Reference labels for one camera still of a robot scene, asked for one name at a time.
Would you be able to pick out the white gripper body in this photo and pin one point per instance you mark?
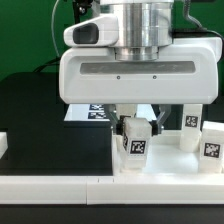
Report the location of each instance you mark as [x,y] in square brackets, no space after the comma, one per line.
[185,72]

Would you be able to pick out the white square table top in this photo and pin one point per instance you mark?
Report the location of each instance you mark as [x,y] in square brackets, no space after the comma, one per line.
[164,157]

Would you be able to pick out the white front fence bar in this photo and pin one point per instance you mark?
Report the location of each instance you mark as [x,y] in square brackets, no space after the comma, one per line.
[152,189]

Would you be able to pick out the black camera pole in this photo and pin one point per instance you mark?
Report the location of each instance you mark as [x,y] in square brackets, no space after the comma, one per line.
[81,7]

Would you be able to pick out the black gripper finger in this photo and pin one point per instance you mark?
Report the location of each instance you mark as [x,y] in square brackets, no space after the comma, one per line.
[117,124]
[157,124]

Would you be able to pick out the white part at left edge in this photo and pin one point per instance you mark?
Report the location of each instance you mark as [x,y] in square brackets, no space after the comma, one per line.
[3,143]

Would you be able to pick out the white marker sheet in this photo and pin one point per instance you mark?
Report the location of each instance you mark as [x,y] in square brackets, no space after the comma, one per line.
[95,112]

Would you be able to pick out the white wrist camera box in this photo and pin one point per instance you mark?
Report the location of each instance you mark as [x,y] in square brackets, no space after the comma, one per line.
[97,32]

